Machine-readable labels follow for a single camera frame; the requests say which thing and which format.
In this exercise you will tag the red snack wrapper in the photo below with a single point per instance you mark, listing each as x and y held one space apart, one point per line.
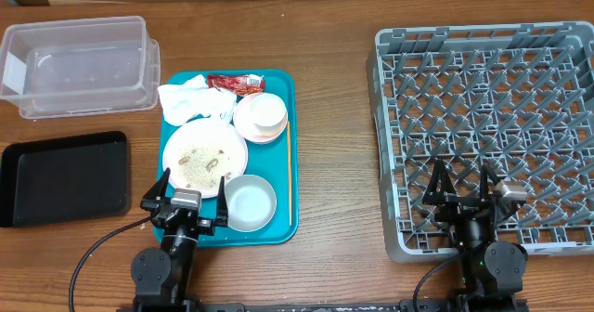
241 85

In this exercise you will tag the grey dishwasher rack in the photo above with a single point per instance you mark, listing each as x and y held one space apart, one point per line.
516 97

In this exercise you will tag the grey bowl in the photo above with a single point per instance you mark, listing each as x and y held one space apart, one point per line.
251 203

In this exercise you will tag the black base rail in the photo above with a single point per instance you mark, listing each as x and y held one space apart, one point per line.
325 308

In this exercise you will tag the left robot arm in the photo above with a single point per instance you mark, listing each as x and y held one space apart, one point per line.
162 274

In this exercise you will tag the clear plastic waste bin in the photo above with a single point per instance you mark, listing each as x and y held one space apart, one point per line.
80 67

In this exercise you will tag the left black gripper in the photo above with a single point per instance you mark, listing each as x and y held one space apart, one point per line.
205 226

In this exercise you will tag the large pink plate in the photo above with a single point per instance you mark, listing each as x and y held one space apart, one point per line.
202 152

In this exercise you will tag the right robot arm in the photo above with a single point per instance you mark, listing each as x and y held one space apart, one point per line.
492 270

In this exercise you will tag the black rectangular tray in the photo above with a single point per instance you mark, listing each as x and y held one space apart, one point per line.
64 179

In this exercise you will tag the teal serving tray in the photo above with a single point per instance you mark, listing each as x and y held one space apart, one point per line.
268 161

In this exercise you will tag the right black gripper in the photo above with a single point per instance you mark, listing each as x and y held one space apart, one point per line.
456 205

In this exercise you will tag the wooden chopstick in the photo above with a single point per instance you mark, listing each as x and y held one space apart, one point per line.
288 132

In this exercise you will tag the small pink saucer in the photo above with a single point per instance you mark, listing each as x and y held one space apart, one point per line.
243 123

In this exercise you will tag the white napkin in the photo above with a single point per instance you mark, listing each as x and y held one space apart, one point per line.
182 102

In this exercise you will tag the white cup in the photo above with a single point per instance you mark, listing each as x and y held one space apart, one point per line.
267 112

